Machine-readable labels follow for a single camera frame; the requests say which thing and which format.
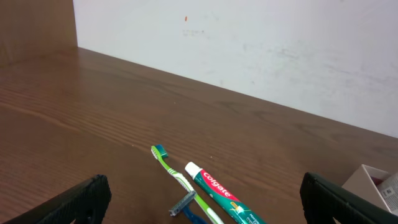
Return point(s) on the green and white toothbrush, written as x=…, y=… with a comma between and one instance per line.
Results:
x=160, y=154

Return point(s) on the white box with red interior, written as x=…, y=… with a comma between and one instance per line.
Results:
x=363, y=183

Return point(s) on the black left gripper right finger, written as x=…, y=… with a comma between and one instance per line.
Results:
x=327, y=203

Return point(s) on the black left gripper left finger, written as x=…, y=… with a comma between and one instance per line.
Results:
x=85, y=203

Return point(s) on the blue disposable razor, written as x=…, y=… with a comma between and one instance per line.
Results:
x=183, y=207

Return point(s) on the red green Colgate toothpaste tube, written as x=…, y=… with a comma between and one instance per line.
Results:
x=238, y=211

